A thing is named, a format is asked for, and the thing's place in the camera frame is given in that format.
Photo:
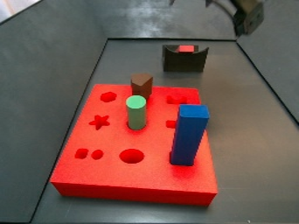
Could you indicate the red shape-sorter board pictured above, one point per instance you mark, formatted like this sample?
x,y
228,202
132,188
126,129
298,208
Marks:
x,y
111,162

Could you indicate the black curved stand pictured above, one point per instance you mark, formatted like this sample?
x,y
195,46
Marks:
x,y
183,61

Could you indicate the red double-square block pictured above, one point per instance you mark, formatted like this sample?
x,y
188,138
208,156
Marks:
x,y
186,49

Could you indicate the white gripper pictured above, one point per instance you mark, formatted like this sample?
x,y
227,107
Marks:
x,y
248,16

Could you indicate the green cylinder peg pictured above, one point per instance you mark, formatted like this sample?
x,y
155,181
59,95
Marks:
x,y
135,105

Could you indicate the brown pentagon peg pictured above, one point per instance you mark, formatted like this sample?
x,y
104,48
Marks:
x,y
142,82

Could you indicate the blue square block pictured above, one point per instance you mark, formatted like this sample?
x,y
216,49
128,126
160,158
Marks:
x,y
191,124

